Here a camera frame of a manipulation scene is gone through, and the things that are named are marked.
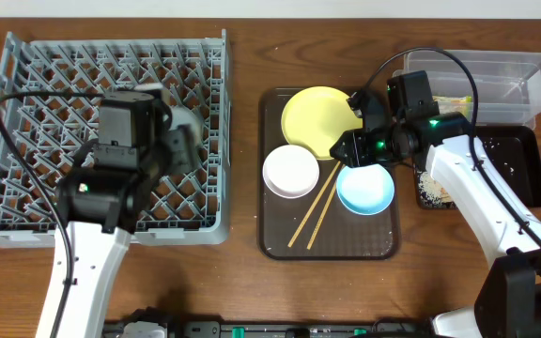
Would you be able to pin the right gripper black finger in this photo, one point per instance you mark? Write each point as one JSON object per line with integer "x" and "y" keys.
{"x": 370, "y": 107}
{"x": 345, "y": 149}

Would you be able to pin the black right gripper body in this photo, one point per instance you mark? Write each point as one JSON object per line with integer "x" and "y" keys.
{"x": 362, "y": 146}

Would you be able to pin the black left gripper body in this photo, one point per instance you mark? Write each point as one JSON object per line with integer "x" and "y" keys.
{"x": 177, "y": 147}

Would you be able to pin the small white green cup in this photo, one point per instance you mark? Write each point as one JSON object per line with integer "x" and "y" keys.
{"x": 182, "y": 116}

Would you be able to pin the light blue bowl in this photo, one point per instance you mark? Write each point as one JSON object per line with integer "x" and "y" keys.
{"x": 365, "y": 190}

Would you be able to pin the green snack wrapper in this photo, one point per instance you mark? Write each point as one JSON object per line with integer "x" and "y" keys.
{"x": 454, "y": 104}

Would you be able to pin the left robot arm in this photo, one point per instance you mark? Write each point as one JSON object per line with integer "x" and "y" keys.
{"x": 99, "y": 208}

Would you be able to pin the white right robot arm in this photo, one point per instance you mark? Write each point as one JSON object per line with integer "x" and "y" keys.
{"x": 445, "y": 146}

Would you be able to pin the grey dishwasher rack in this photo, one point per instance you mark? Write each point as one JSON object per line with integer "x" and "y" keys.
{"x": 53, "y": 88}

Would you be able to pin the black waste bin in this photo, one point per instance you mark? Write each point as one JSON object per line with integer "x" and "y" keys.
{"x": 514, "y": 152}

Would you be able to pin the yellow plate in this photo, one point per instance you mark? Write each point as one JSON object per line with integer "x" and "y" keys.
{"x": 316, "y": 117}

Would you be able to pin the pink bowl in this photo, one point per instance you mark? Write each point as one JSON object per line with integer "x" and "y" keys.
{"x": 290, "y": 171}

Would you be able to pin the dark brown serving tray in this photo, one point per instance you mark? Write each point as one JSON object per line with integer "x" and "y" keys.
{"x": 342, "y": 236}

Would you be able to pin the clear plastic bin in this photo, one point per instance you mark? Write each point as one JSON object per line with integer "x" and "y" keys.
{"x": 508, "y": 83}

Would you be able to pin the wooden chopstick left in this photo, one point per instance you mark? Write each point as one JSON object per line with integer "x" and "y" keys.
{"x": 313, "y": 206}

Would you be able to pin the wooden chopstick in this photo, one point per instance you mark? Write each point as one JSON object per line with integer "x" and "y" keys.
{"x": 313, "y": 206}
{"x": 321, "y": 218}

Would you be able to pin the wooden chopstick right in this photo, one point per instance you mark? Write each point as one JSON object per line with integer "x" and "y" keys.
{"x": 321, "y": 218}

